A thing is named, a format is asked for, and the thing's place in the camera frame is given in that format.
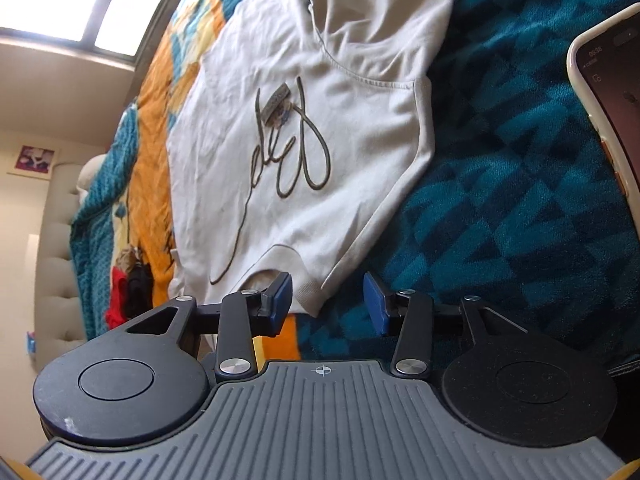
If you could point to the teal and orange printed blanket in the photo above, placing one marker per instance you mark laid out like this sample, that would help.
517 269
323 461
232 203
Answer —
500 185

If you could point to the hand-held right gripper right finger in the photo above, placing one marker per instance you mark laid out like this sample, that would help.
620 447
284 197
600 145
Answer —
375 306

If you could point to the beige pillow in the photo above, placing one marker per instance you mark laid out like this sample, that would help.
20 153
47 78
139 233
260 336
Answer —
91 172

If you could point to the red cloth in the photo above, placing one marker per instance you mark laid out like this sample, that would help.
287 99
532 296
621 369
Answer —
117 300

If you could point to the smartphone with cream case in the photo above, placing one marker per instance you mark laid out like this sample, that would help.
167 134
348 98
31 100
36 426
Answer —
612 105

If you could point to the beige hoodie with script print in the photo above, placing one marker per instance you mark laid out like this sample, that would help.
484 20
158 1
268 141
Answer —
320 125

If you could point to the purple wall picture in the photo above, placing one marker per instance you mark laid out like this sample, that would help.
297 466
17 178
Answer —
34 161

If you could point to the beige tufted headboard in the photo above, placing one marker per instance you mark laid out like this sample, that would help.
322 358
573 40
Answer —
55 270

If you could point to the small blue object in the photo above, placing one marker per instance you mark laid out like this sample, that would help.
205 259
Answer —
31 344

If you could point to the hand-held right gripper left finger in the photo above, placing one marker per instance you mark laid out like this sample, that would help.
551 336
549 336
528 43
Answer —
281 305

